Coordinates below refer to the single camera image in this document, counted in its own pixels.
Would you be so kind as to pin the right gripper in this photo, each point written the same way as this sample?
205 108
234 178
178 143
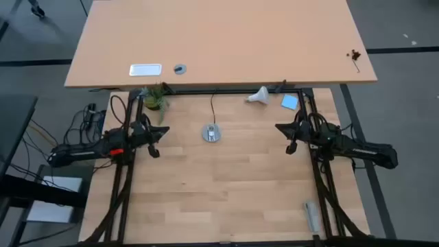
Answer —
302 131

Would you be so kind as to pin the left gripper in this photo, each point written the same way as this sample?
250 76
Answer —
142 133

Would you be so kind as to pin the white flood lightbulb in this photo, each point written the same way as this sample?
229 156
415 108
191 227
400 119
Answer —
261 95

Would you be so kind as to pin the chrome lamp socket base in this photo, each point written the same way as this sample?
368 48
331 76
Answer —
211 133

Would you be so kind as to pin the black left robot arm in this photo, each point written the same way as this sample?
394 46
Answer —
85 152

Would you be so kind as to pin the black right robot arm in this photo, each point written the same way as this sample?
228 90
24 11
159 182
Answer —
360 151

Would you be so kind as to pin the light blue square pad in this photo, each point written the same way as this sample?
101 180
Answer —
289 102

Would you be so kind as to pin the small potted green plant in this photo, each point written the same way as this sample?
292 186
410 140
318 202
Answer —
153 101

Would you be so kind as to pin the black desk clamp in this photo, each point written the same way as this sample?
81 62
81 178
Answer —
168 88
280 86

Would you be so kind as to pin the white rectangular tray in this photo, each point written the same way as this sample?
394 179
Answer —
145 70

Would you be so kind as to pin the black power adapter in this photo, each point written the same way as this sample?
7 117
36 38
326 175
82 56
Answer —
91 111

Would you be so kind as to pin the grey oblong device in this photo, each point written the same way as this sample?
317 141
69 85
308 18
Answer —
311 216

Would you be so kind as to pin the dark dried plant debris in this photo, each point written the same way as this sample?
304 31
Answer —
355 55

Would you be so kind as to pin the large beige desk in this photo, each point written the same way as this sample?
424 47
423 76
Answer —
223 41

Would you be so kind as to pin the grey white floor box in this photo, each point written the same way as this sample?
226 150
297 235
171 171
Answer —
51 214

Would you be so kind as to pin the black desk foot bar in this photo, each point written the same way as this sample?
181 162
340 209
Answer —
34 192

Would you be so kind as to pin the dark desk top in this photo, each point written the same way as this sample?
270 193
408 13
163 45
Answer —
13 116

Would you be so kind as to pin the black chair caster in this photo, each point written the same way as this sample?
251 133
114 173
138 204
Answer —
37 11

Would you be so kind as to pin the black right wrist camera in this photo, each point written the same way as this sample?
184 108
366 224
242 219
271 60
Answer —
291 147

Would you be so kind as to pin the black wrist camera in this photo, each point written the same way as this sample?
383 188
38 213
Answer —
153 151
291 147

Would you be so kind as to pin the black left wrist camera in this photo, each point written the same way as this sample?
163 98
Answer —
153 151

